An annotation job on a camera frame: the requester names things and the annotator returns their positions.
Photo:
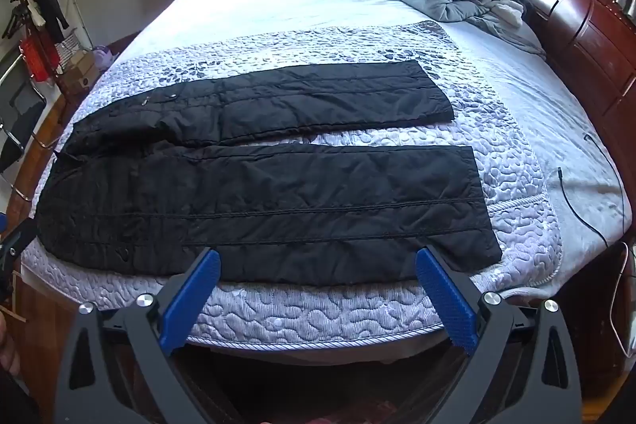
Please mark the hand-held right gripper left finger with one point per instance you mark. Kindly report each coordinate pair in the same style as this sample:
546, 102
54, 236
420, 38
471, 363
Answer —
191, 305

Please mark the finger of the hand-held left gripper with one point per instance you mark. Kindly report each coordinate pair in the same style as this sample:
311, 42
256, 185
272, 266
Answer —
17, 245

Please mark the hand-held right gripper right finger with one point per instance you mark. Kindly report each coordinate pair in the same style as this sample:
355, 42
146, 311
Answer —
442, 300

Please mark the black pants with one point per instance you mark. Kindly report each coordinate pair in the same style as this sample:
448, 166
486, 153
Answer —
298, 205

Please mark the black folding chair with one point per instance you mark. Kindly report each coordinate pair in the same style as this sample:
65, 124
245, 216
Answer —
20, 111

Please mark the grey quilted blanket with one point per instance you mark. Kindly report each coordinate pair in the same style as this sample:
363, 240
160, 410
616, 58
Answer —
507, 146

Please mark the cardboard box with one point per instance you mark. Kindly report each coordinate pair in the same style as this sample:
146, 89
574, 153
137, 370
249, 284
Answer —
82, 71

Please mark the purple bag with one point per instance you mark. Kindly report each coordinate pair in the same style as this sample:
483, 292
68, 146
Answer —
103, 55

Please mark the wooden coat rack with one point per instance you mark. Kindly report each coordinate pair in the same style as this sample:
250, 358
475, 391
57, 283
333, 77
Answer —
21, 2

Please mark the black garment on rack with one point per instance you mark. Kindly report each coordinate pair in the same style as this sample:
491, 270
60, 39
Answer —
47, 2

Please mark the dark wooden headboard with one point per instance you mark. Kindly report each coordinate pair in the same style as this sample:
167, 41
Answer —
571, 16

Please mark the bed with pale sheet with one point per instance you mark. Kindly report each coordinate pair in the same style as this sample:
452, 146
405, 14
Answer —
298, 2

